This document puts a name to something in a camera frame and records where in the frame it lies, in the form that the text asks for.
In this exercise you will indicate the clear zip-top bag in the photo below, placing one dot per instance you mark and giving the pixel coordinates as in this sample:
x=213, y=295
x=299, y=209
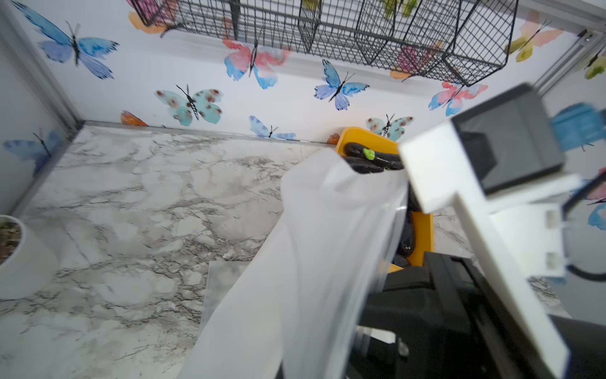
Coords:
x=295, y=309

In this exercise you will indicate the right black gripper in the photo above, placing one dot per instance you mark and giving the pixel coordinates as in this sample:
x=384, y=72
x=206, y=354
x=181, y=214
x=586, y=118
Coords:
x=447, y=323

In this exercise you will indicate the eggplant at tray back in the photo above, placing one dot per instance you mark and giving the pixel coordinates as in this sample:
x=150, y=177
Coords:
x=368, y=160

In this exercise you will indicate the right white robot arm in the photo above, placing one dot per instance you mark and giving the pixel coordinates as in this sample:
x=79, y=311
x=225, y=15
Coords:
x=496, y=165

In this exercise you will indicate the black wire wall basket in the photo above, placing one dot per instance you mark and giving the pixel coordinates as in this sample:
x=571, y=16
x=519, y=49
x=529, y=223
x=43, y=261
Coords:
x=461, y=42

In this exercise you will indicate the small white potted succulent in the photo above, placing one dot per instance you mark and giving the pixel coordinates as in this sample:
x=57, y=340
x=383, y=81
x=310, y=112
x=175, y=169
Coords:
x=27, y=264

